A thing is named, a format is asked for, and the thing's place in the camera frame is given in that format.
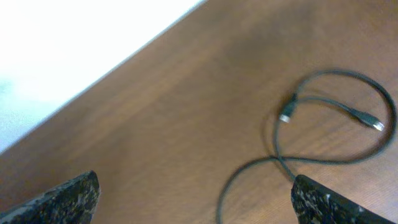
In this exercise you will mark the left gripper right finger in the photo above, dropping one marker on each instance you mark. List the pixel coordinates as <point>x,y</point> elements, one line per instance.
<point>315,203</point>

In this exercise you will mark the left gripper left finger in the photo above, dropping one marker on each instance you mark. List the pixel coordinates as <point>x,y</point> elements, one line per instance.
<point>74,201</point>

